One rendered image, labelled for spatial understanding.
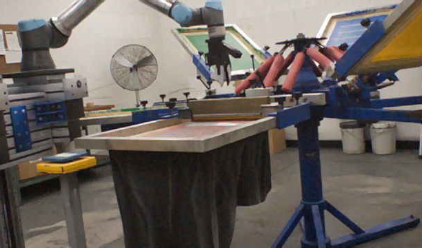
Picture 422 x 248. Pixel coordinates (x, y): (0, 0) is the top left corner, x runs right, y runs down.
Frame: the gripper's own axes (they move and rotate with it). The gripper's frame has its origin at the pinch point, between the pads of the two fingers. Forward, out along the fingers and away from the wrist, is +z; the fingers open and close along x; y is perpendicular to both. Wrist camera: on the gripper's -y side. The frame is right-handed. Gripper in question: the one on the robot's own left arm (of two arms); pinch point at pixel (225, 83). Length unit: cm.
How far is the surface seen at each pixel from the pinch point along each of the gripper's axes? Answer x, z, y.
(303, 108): -10.8, 13.5, -29.8
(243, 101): 1.7, 8.1, -8.7
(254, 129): 29.7, 15.5, -28.7
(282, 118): 9.3, 14.9, -29.8
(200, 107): 1.6, 9.8, 13.9
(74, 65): -230, -33, 380
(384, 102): -105, 23, -39
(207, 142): 58, 15, -29
